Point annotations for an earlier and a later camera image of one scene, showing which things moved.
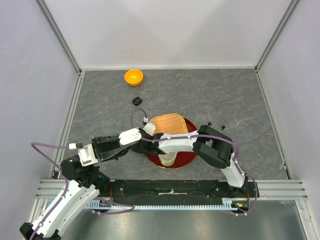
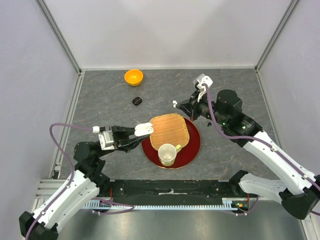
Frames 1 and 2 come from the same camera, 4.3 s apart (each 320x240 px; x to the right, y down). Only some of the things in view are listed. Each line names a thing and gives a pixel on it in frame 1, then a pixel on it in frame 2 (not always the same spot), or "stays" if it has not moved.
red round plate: x=182 y=159 stays
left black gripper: x=100 y=142 → x=121 y=136
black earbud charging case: x=137 y=101 stays
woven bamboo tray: x=170 y=124 stays
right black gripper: x=135 y=148 → x=193 y=100
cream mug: x=168 y=159 stays
